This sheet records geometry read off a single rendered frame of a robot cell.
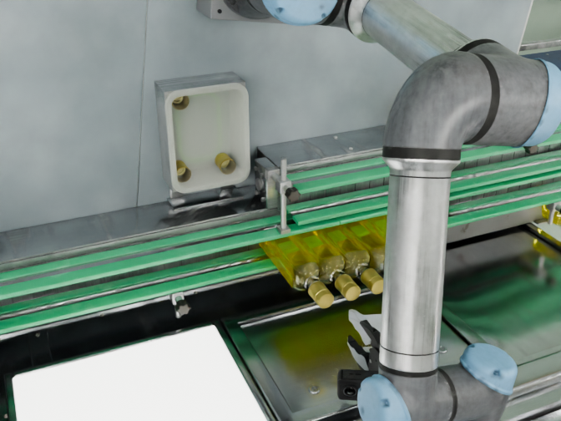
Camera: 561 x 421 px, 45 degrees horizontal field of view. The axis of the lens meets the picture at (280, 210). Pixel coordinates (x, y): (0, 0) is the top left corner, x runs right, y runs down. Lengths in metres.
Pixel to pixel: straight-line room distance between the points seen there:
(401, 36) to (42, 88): 0.70
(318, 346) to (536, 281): 0.61
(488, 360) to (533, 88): 0.36
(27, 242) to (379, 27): 0.80
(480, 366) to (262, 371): 0.50
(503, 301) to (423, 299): 0.80
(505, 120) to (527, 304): 0.83
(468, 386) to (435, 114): 0.36
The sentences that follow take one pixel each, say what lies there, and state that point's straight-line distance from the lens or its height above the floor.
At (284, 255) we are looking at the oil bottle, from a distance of 1.37.
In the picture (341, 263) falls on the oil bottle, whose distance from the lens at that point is 1.36.
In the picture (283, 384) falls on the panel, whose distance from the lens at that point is 1.30.
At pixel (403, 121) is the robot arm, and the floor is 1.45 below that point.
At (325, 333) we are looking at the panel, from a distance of 1.41.
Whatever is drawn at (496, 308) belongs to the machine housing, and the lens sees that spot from 1.61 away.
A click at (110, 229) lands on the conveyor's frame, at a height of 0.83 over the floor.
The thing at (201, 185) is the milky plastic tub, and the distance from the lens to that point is 1.44.
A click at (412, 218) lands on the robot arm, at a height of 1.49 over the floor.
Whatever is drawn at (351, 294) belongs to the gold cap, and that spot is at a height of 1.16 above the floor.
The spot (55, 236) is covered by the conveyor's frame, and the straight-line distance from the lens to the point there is 1.44.
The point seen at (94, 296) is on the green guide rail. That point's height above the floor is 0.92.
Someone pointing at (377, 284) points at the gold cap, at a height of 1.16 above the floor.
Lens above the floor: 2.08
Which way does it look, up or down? 54 degrees down
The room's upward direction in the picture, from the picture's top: 138 degrees clockwise
